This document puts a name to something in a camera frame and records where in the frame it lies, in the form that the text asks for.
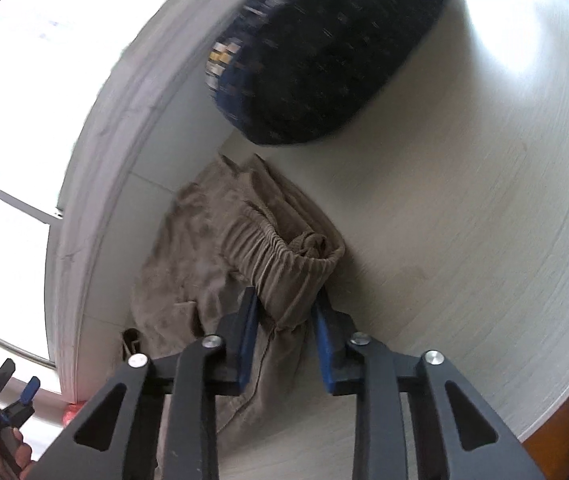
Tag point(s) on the person's left hand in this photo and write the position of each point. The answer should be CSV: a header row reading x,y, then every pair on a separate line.
x,y
7,460

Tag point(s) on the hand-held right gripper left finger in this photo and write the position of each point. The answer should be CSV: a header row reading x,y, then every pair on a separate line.
x,y
248,340

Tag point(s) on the taupe pants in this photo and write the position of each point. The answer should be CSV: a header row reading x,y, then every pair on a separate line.
x,y
199,240

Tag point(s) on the dark blue patterned cloth bag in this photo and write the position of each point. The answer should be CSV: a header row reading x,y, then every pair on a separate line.
x,y
314,60

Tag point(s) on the window frame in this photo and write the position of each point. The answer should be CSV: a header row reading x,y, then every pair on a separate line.
x,y
9,195

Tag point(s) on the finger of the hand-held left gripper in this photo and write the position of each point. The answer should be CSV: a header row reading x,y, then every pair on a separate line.
x,y
4,372
28,392

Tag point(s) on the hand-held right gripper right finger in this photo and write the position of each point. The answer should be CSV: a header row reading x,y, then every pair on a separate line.
x,y
325,350

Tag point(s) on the red patterned cloth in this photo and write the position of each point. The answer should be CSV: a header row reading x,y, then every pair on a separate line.
x,y
71,414

